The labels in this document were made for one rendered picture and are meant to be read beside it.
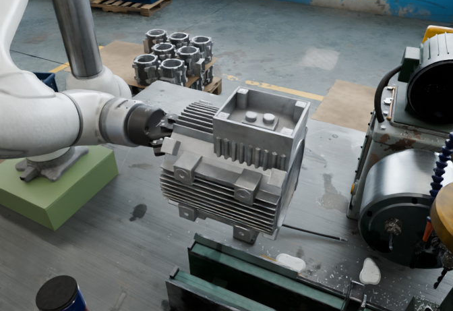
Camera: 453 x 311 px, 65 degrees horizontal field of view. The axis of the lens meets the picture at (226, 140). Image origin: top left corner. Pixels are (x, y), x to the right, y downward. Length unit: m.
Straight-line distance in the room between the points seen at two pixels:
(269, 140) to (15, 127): 0.37
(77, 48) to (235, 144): 0.77
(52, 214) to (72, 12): 0.62
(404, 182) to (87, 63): 0.96
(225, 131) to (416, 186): 0.53
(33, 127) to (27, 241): 0.75
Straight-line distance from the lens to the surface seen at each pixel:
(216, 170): 0.54
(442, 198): 0.63
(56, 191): 1.28
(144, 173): 1.41
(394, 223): 0.93
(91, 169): 1.31
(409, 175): 0.94
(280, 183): 0.51
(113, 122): 0.67
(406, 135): 1.07
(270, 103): 0.58
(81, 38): 1.18
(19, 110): 0.60
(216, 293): 0.93
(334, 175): 1.43
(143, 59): 3.04
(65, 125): 0.65
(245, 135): 0.51
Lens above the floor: 1.72
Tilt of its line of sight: 37 degrees down
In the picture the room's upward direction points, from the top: straight up
